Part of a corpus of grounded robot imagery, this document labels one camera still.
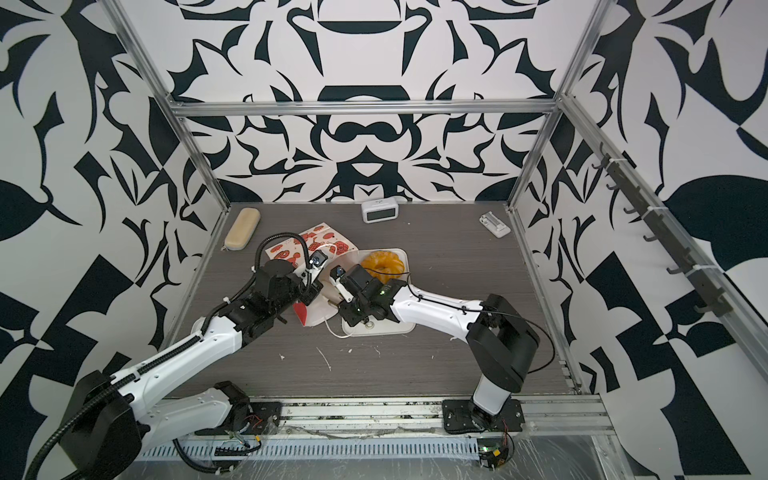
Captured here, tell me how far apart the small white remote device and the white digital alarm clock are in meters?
0.34

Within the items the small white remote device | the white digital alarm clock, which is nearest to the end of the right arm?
the white digital alarm clock

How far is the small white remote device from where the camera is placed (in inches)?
44.5

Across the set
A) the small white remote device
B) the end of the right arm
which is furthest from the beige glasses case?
the small white remote device

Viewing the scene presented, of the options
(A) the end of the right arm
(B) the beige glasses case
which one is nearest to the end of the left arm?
(A) the end of the right arm

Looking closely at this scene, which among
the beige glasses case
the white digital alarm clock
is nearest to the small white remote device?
the white digital alarm clock

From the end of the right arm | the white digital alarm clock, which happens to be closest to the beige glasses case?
the white digital alarm clock

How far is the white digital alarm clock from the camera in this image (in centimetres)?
112

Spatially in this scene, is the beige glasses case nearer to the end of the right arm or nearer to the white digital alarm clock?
the white digital alarm clock

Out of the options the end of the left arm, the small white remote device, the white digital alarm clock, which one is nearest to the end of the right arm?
the end of the left arm

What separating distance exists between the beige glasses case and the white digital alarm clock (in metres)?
0.41

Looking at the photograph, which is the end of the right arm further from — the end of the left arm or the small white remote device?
the small white remote device

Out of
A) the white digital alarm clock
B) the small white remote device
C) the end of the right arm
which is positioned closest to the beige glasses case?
the white digital alarm clock
